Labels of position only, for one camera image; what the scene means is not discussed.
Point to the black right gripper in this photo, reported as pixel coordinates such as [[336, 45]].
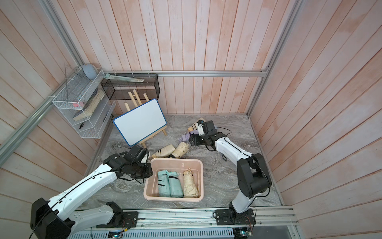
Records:
[[197, 143]]

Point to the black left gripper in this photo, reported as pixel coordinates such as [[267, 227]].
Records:
[[147, 174]]

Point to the pink plastic storage box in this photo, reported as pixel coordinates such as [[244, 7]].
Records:
[[179, 166]]

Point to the mint green umbrella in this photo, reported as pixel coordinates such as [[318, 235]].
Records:
[[163, 184], [176, 190]]

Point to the beige umbrella with wooden handle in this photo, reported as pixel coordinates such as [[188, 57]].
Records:
[[189, 190]]

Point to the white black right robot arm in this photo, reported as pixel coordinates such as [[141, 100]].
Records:
[[253, 176]]

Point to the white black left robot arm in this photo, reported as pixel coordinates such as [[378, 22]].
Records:
[[57, 218]]

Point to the small beige striped umbrella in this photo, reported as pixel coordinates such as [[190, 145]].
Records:
[[195, 125]]

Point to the purple folded umbrella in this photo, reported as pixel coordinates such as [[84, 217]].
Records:
[[185, 137]]

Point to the beige umbrella black lining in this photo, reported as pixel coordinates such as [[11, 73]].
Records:
[[182, 149]]

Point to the beige black-striped umbrella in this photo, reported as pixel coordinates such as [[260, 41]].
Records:
[[164, 152]]

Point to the blue framed whiteboard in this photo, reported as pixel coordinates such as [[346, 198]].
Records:
[[140, 122]]

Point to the black mesh basket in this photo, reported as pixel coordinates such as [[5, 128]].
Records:
[[119, 91]]

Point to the book on shelf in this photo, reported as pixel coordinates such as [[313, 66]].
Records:
[[90, 106]]

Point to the pink eraser on shelf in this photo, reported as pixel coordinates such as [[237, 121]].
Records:
[[78, 104]]

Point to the green paper cutter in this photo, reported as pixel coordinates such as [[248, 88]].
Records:
[[123, 79]]

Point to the grey round speaker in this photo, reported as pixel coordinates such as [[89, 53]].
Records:
[[90, 71]]

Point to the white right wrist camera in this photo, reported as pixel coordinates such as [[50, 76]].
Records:
[[201, 129]]

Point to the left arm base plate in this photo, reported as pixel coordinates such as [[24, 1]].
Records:
[[125, 220]]

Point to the white wire shelf rack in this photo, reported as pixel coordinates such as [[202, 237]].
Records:
[[84, 104]]

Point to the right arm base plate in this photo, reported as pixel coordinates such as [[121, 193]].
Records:
[[230, 217]]

